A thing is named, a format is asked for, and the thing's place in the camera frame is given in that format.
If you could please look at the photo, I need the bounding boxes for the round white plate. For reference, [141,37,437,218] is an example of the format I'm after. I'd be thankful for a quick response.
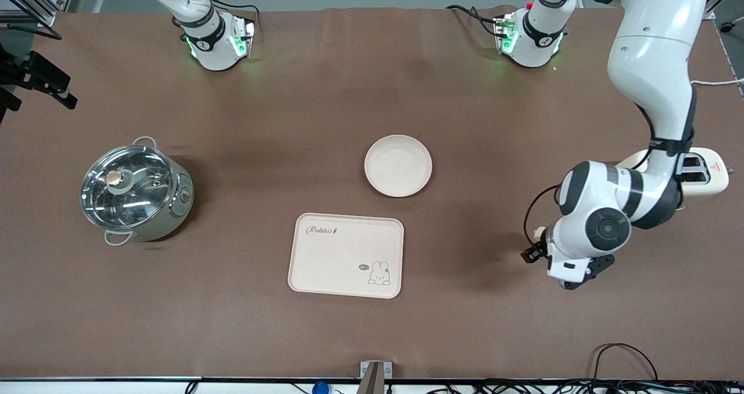
[364,134,433,198]

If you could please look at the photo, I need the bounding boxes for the white rabbit print tray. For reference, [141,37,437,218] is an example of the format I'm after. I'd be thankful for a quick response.
[287,212,405,299]

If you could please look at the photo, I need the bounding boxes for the cream toaster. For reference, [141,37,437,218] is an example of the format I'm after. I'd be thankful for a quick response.
[619,147,731,212]

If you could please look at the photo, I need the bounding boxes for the brown table cloth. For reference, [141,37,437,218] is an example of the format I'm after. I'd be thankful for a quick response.
[0,5,744,380]

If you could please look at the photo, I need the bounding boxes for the pale green electric pot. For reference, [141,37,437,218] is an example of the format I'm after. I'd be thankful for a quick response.
[80,137,195,247]

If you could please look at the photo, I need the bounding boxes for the glass pot lid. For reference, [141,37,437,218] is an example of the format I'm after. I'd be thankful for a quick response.
[80,145,175,230]

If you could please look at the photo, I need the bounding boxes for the black cable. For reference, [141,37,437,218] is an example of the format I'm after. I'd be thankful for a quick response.
[446,5,500,37]
[185,0,260,26]
[636,83,698,171]
[592,343,659,383]
[523,184,561,250]

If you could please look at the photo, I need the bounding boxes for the tangled black cables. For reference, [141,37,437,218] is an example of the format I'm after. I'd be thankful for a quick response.
[407,378,744,394]

